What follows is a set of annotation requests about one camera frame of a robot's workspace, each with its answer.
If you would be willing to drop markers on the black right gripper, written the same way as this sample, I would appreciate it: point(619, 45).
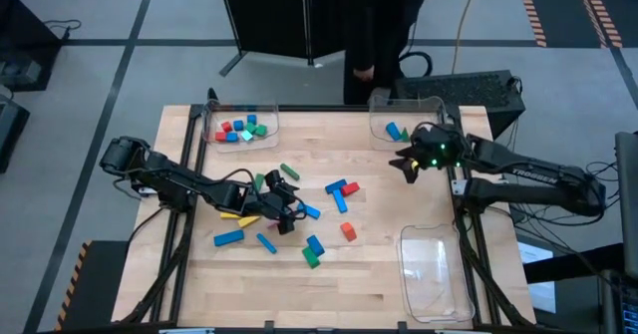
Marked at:
point(443, 139)

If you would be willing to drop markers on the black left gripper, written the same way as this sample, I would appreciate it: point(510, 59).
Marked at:
point(271, 202)

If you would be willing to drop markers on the green wedge block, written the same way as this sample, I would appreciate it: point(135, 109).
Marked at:
point(311, 258)
point(405, 134)

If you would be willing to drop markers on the green long block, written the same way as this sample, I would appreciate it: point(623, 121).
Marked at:
point(259, 181)
point(289, 171)

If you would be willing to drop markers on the pink long block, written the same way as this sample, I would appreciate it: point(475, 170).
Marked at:
point(272, 224)

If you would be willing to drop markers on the medium blue block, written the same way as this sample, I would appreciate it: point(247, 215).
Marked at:
point(315, 245)
point(393, 131)

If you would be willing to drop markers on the light blue long block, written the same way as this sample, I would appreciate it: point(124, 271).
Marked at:
point(340, 200)

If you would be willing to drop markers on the red wedge block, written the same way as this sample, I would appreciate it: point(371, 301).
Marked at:
point(350, 189)

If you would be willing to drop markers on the orange triangular block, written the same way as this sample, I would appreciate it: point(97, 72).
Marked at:
point(349, 231)

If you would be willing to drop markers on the green half-cylinder block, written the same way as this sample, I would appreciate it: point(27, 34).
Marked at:
point(260, 130)

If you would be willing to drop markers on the small light cyan cube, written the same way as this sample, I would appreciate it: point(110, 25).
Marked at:
point(246, 135)

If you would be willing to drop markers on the small green cube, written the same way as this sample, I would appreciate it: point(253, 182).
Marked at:
point(250, 128)

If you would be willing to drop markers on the small blue block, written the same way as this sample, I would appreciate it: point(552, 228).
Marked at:
point(231, 136)
point(251, 118)

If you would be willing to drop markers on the blue half-cylinder block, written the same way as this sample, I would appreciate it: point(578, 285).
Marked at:
point(238, 124)

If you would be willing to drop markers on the small red block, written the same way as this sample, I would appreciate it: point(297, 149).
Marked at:
point(220, 136)
point(226, 126)

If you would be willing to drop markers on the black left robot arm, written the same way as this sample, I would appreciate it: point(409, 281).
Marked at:
point(174, 182)

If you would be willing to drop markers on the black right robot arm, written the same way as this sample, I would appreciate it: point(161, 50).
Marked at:
point(538, 174)

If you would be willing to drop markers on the yellow tag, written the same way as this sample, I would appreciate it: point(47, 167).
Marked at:
point(414, 164)

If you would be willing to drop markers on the clear plastic bin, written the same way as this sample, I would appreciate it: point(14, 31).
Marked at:
point(384, 142)
point(239, 147)
point(433, 274)

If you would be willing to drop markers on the dark blue rectangular block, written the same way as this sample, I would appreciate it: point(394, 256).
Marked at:
point(336, 186)

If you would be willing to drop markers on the yellow long block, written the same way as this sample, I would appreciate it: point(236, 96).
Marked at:
point(229, 216)
point(249, 221)

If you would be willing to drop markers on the black perforated computer case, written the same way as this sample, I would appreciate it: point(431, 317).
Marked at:
point(458, 92)

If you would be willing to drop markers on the person's hand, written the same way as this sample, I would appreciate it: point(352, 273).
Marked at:
point(364, 73)

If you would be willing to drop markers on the person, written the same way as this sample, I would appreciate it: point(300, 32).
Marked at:
point(384, 25)

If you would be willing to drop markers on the white lit screen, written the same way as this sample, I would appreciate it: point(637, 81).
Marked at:
point(536, 254)

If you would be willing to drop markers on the black room divider panel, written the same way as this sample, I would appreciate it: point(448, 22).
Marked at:
point(279, 15)

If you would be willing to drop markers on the black mat orange striped edge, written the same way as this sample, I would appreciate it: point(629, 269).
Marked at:
point(99, 284)
point(558, 10)
point(623, 0)

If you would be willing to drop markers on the grey monitor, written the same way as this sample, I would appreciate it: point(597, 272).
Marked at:
point(629, 199)

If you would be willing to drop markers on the grey box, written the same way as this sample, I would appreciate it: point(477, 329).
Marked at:
point(20, 72)

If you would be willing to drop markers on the black desk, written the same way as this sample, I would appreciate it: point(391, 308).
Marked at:
point(25, 25)

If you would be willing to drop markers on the black metal rig frame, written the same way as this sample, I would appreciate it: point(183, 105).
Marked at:
point(324, 108)

